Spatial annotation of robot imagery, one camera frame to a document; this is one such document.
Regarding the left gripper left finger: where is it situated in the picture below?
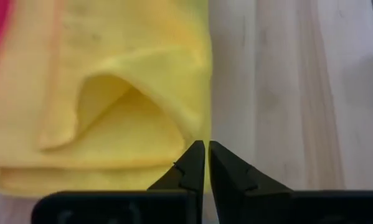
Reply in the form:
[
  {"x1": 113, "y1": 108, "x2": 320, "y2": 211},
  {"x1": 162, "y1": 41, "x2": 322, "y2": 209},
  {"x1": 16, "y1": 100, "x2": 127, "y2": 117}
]
[{"x1": 147, "y1": 139, "x2": 206, "y2": 192}]

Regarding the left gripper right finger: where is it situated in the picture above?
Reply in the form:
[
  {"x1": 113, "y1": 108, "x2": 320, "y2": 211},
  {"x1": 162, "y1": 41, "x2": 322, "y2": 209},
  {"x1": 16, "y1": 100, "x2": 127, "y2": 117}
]
[{"x1": 208, "y1": 140, "x2": 295, "y2": 193}]

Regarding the yellow microfiber towel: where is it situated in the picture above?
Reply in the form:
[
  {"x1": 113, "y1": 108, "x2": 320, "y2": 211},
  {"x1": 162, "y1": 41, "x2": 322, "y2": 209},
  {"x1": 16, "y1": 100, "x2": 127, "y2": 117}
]
[{"x1": 0, "y1": 0, "x2": 214, "y2": 199}]

